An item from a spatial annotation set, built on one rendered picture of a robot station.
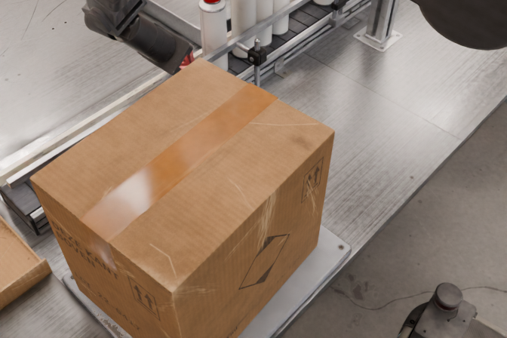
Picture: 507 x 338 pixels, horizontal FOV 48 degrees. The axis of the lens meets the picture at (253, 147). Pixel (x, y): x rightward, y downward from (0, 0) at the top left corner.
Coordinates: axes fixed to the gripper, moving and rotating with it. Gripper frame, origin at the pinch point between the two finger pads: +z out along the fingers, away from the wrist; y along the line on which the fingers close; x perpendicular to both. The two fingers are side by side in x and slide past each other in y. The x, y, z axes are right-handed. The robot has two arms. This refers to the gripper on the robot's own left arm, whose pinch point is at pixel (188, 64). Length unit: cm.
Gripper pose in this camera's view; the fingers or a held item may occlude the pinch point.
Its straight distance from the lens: 112.8
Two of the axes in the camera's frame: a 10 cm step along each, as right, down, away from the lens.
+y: -7.3, -4.9, 4.7
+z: 4.3, 2.0, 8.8
